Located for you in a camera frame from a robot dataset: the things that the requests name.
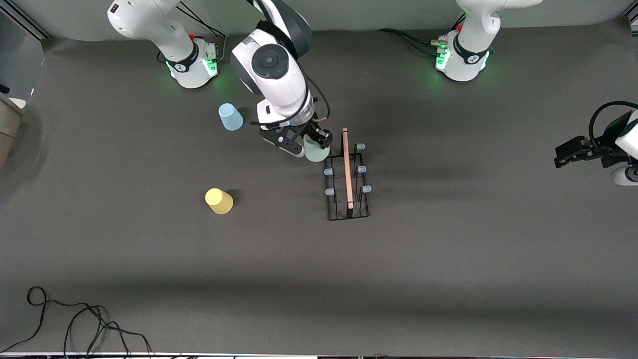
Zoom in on pale green plastic cup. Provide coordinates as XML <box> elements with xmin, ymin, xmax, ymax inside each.
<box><xmin>303</xmin><ymin>136</ymin><xmax>331</xmax><ymax>163</ymax></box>

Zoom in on black wire cup holder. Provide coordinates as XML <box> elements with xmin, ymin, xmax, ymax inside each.
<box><xmin>320</xmin><ymin>127</ymin><xmax>372</xmax><ymax>221</ymax></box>

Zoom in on yellow plastic cup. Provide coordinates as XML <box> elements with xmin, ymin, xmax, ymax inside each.
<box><xmin>205</xmin><ymin>187</ymin><xmax>234</xmax><ymax>215</ymax></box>

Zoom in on light blue plastic cup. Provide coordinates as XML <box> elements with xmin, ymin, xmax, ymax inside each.
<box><xmin>218</xmin><ymin>103</ymin><xmax>244</xmax><ymax>132</ymax></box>

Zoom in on dark grey table cloth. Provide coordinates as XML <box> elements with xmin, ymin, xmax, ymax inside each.
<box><xmin>0</xmin><ymin>20</ymin><xmax>638</xmax><ymax>358</ymax></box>

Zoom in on beige box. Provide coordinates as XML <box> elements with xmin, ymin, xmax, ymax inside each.
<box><xmin>0</xmin><ymin>92</ymin><xmax>26</xmax><ymax>168</ymax></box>

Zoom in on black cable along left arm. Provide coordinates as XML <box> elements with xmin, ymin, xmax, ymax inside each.
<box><xmin>588</xmin><ymin>101</ymin><xmax>638</xmax><ymax>151</ymax></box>

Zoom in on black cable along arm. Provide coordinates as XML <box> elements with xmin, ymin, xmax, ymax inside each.
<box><xmin>247</xmin><ymin>0</ymin><xmax>331</xmax><ymax>126</ymax></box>
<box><xmin>588</xmin><ymin>101</ymin><xmax>638</xmax><ymax>151</ymax></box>

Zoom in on black cable along right arm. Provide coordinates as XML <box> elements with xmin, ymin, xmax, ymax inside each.
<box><xmin>247</xmin><ymin>0</ymin><xmax>331</xmax><ymax>126</ymax></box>

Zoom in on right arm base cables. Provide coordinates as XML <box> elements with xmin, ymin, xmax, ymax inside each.
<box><xmin>159</xmin><ymin>2</ymin><xmax>228</xmax><ymax>64</ymax></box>

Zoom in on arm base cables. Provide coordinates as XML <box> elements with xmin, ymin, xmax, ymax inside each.
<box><xmin>159</xmin><ymin>2</ymin><xmax>228</xmax><ymax>64</ymax></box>
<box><xmin>376</xmin><ymin>14</ymin><xmax>467</xmax><ymax>55</ymax></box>

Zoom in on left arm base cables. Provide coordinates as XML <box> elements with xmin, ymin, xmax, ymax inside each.
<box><xmin>376</xmin><ymin>14</ymin><xmax>467</xmax><ymax>55</ymax></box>

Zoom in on loose thin black cable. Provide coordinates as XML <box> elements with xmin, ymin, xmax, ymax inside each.
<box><xmin>0</xmin><ymin>286</ymin><xmax>155</xmax><ymax>358</ymax></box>

